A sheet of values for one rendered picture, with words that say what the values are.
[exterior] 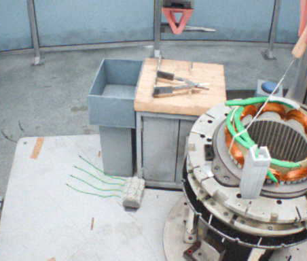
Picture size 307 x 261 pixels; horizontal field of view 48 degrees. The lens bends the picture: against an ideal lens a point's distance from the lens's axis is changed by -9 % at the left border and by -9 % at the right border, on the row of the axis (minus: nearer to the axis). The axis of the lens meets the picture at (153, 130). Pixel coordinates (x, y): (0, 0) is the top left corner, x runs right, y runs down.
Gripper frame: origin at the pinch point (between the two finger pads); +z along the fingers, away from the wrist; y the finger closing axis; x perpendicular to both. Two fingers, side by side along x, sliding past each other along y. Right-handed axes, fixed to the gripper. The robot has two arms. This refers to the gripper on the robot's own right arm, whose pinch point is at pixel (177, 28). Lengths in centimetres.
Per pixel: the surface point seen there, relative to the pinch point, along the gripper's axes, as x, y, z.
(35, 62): -120, -169, 117
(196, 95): 4.9, 9.4, 12.0
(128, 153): -10.9, 10.1, 30.7
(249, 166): 12.3, 39.5, 1.9
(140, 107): -7.1, 13.5, 13.1
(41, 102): -96, -118, 119
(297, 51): 19.0, 28.9, -12.2
